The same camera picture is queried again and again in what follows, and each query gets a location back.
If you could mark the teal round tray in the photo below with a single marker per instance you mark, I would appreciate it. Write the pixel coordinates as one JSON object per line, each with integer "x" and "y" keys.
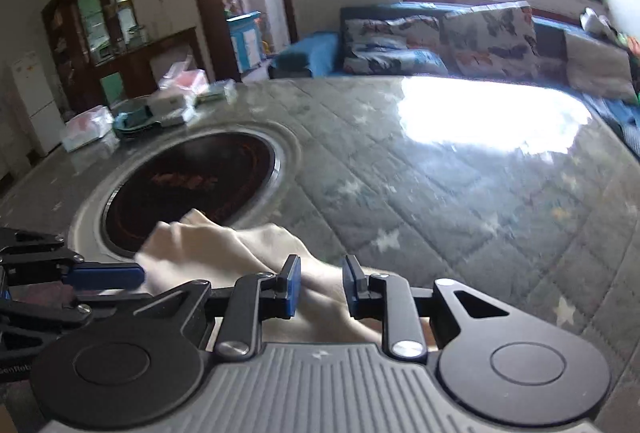
{"x": 131, "y": 124}

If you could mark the butterfly pillow upright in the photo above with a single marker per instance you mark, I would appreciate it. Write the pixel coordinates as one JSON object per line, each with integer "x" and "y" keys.
{"x": 494, "y": 41}

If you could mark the white plush toy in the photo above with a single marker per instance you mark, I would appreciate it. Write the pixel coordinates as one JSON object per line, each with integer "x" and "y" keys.
{"x": 597, "y": 25}

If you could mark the white refrigerator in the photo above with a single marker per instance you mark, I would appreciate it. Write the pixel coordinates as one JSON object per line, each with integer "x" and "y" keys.
{"x": 42, "y": 116}

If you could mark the dark wooden display cabinet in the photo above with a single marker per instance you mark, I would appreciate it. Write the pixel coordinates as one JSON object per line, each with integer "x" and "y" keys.
{"x": 103, "y": 55}

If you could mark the white box stack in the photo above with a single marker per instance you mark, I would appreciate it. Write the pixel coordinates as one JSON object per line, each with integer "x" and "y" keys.
{"x": 172, "y": 106}

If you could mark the butterfly pillow lying flat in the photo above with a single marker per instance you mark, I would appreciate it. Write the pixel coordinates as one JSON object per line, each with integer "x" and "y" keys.
{"x": 402, "y": 46}

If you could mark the clear plastic bag pink contents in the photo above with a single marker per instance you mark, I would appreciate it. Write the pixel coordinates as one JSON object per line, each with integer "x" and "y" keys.
{"x": 184, "y": 76}

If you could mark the round black induction cooktop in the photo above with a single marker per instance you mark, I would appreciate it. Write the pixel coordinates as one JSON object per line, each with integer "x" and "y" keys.
{"x": 235, "y": 174}

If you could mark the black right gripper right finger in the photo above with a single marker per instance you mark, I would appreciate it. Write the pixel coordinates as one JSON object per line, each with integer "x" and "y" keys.
{"x": 389, "y": 299}

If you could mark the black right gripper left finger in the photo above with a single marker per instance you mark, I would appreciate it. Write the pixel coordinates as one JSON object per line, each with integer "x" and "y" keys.
{"x": 254, "y": 299}

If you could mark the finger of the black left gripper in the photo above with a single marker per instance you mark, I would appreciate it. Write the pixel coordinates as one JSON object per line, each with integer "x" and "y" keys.
{"x": 105, "y": 276}

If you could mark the pink tissue pack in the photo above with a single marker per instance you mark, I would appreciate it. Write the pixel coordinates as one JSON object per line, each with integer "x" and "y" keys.
{"x": 86, "y": 127}

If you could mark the cream knit garment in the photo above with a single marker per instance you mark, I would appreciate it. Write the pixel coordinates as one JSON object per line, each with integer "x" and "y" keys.
{"x": 197, "y": 248}

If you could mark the blue sofa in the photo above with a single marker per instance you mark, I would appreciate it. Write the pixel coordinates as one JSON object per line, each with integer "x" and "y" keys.
{"x": 322, "y": 54}

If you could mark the blue white storage cabinet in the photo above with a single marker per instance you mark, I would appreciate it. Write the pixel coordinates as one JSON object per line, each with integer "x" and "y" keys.
{"x": 246, "y": 37}

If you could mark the plain beige cushion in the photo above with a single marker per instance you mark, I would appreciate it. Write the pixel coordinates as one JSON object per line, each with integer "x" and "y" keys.
{"x": 598, "y": 69}

